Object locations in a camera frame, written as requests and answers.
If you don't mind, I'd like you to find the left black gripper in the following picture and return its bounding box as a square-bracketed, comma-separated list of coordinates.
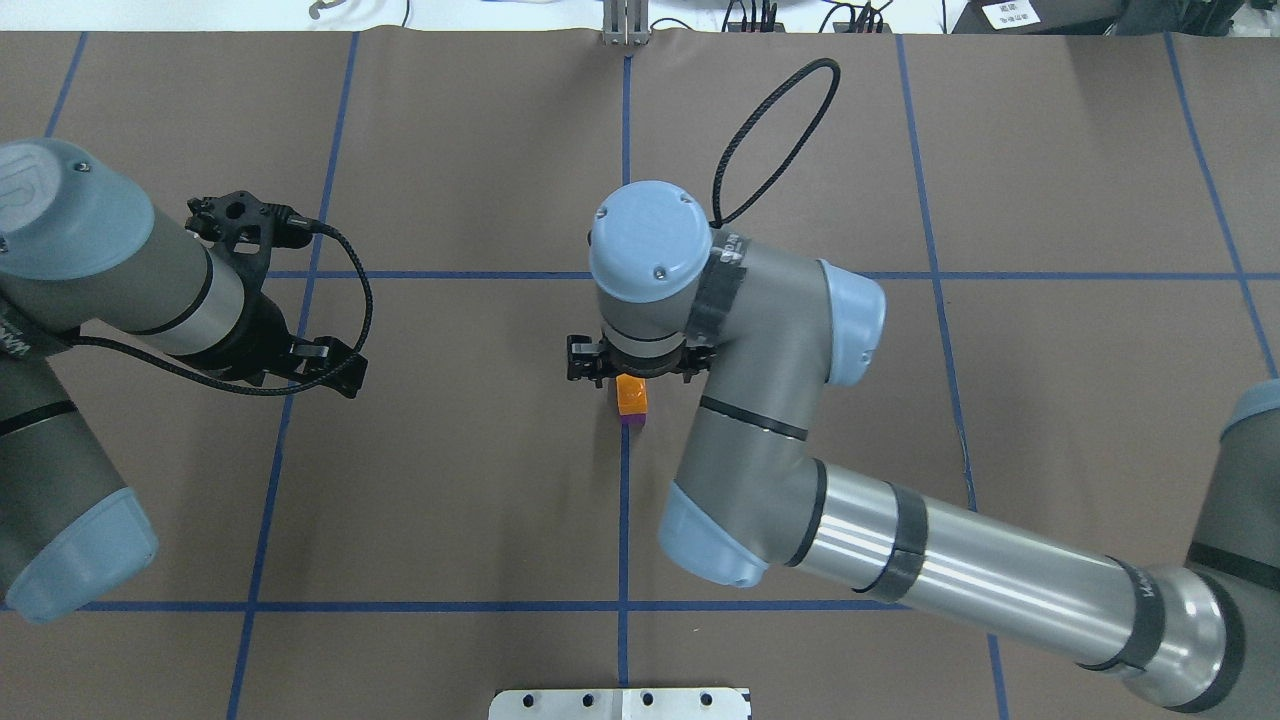
[215, 292, 369, 398]

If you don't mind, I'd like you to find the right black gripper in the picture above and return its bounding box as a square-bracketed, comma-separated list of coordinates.
[566, 334, 717, 388]

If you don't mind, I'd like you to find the orange trapezoid block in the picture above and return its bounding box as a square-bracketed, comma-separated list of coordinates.
[614, 374, 649, 423]

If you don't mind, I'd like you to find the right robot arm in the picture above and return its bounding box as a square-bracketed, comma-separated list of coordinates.
[566, 179, 1277, 719]

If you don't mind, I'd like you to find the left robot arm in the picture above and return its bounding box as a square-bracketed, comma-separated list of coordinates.
[1, 137, 374, 625]

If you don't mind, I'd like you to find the aluminium frame post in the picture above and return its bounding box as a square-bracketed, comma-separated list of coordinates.
[602, 0, 652, 47]

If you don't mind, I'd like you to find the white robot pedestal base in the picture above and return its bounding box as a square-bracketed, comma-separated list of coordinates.
[488, 685, 754, 719]

